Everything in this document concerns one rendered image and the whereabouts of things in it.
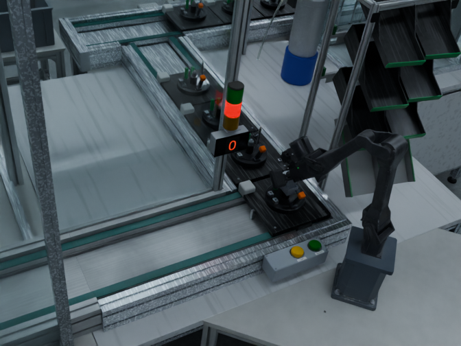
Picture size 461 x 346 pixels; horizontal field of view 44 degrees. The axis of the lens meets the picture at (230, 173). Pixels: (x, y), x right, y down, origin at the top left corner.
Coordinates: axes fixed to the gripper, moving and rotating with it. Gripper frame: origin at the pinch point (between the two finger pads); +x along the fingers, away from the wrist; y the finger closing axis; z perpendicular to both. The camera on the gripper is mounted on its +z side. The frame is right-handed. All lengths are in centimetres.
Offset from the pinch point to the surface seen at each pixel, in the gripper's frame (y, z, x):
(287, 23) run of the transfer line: -78, 79, 87
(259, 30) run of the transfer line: -60, 78, 87
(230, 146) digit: 19.7, 14.2, -3.7
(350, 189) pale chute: -19.9, -10.7, -3.7
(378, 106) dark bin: -23.8, 12.8, -25.5
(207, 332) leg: 41, -40, 6
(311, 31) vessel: -58, 60, 42
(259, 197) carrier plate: 7.5, -4.4, 10.6
